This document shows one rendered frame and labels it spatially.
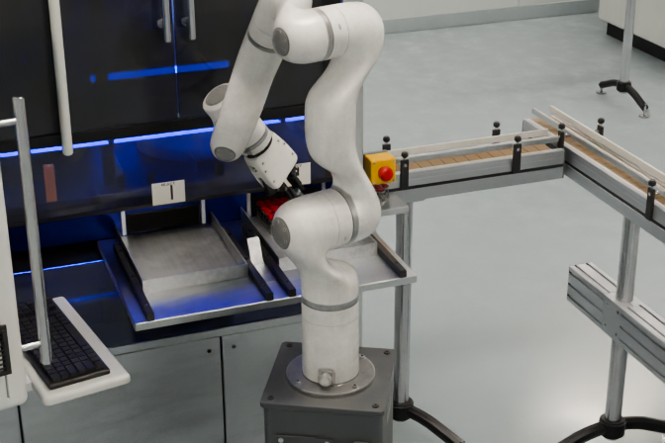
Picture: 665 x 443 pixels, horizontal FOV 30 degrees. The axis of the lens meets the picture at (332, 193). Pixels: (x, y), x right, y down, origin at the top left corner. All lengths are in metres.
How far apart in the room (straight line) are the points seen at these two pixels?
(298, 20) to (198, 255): 1.03
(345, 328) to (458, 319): 2.16
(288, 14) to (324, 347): 0.70
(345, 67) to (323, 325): 0.54
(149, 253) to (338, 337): 0.78
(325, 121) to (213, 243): 0.93
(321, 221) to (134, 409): 1.20
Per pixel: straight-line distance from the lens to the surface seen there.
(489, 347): 4.53
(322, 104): 2.37
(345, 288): 2.52
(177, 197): 3.20
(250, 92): 2.59
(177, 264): 3.12
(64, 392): 2.79
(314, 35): 2.29
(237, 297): 2.95
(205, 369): 3.45
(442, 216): 5.56
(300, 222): 2.41
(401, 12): 8.41
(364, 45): 2.36
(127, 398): 3.43
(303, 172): 3.28
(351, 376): 2.63
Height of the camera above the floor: 2.24
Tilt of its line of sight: 23 degrees down
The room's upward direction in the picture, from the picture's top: straight up
